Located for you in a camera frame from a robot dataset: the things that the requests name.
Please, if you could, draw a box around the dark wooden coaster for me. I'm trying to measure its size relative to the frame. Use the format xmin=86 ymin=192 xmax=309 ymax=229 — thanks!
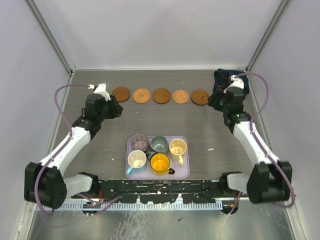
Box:
xmin=152 ymin=88 xmax=171 ymax=104
xmin=112 ymin=86 xmax=131 ymax=103
xmin=191 ymin=89 xmax=209 ymax=106

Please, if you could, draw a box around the woven rattan coaster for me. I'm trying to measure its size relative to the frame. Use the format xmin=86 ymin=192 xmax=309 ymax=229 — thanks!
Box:
xmin=172 ymin=89 xmax=189 ymax=104
xmin=132 ymin=88 xmax=151 ymax=104

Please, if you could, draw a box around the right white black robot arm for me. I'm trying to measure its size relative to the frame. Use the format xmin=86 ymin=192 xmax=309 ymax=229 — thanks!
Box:
xmin=208 ymin=86 xmax=295 ymax=204

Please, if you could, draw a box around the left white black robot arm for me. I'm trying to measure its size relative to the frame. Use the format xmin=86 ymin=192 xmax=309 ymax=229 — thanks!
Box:
xmin=24 ymin=93 xmax=123 ymax=210

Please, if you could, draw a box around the purple glass cup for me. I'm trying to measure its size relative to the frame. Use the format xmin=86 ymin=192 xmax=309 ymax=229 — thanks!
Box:
xmin=129 ymin=133 xmax=150 ymax=152

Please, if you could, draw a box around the dark blue folded cloth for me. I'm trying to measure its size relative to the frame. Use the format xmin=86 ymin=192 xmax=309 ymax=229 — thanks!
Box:
xmin=212 ymin=68 xmax=250 ymax=99

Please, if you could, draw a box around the cream yellow mug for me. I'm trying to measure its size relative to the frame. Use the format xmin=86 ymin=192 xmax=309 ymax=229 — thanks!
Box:
xmin=169 ymin=138 xmax=187 ymax=167

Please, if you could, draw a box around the grey ceramic mug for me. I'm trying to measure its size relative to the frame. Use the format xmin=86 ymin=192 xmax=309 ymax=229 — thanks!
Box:
xmin=149 ymin=136 xmax=169 ymax=155

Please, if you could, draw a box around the yellow glass mug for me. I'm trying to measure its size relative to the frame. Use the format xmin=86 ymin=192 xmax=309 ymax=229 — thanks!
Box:
xmin=150 ymin=153 xmax=176 ymax=176

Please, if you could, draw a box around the lilac plastic tray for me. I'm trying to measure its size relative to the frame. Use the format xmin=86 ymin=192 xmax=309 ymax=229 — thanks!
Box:
xmin=125 ymin=136 xmax=190 ymax=180

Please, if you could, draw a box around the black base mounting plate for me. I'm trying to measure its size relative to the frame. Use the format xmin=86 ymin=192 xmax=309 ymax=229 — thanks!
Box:
xmin=84 ymin=179 xmax=238 ymax=204

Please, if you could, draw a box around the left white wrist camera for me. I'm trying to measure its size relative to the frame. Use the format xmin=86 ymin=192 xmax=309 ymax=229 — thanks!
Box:
xmin=88 ymin=82 xmax=111 ymax=101

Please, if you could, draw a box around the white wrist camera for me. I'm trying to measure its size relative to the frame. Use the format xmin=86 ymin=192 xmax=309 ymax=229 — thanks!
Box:
xmin=88 ymin=82 xmax=111 ymax=101
xmin=223 ymin=75 xmax=244 ymax=94

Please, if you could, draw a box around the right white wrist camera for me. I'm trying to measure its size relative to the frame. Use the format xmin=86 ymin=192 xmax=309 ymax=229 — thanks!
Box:
xmin=223 ymin=75 xmax=244 ymax=94

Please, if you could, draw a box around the white mug blue handle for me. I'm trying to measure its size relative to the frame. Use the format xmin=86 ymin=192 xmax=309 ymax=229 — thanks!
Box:
xmin=126 ymin=150 xmax=147 ymax=175

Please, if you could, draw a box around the aluminium front rail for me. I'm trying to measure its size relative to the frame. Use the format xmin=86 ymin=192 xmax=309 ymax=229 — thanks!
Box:
xmin=24 ymin=178 xmax=297 ymax=201

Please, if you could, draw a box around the slotted cable duct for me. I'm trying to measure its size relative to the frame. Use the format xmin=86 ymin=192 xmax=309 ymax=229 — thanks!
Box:
xmin=57 ymin=200 xmax=223 ymax=211

